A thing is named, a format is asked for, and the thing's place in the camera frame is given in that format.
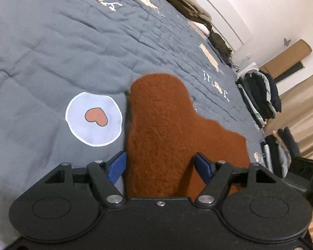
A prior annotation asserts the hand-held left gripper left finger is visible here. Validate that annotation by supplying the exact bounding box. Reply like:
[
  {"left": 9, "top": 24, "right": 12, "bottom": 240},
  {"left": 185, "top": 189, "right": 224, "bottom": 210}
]
[{"left": 45, "top": 151, "right": 127, "bottom": 207}]

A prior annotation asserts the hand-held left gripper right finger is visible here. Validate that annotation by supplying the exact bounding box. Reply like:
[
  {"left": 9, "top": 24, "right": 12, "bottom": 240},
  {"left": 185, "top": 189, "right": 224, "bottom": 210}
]
[{"left": 194, "top": 152, "right": 280, "bottom": 209}]

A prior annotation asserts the brown fuzzy garment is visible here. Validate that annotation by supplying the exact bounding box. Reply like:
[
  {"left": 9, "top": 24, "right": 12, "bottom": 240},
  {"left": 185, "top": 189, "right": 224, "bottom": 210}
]
[{"left": 122, "top": 72, "right": 251, "bottom": 199}]

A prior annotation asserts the stack of folded dark clothes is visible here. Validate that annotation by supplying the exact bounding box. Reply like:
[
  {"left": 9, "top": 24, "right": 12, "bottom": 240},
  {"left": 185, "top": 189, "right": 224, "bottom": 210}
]
[{"left": 235, "top": 71, "right": 283, "bottom": 129}]

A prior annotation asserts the grey garment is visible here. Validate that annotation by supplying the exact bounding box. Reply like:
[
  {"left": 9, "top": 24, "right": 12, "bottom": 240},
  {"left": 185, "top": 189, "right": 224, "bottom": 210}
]
[{"left": 261, "top": 135, "right": 290, "bottom": 178}]

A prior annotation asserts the navy blue garment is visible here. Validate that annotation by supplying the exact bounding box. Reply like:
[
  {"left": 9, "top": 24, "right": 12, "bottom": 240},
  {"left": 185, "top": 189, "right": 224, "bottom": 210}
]
[{"left": 276, "top": 126, "right": 302, "bottom": 163}]

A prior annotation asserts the beige curtain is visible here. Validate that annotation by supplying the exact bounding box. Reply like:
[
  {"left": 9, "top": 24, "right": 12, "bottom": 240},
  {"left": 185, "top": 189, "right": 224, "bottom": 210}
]
[{"left": 263, "top": 67, "right": 313, "bottom": 163}]

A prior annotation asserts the grey printed blanket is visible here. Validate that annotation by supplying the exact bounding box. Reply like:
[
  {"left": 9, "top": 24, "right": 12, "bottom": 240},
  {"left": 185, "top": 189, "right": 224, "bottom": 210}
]
[{"left": 0, "top": 0, "right": 267, "bottom": 250}]

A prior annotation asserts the white cloth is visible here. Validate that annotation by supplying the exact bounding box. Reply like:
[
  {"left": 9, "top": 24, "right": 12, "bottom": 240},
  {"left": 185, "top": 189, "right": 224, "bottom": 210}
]
[{"left": 189, "top": 21, "right": 210, "bottom": 36}]

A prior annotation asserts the olive green jacket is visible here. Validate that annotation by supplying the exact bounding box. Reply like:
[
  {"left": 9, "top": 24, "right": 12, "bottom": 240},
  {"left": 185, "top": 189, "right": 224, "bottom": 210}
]
[{"left": 156, "top": 0, "right": 234, "bottom": 58}]

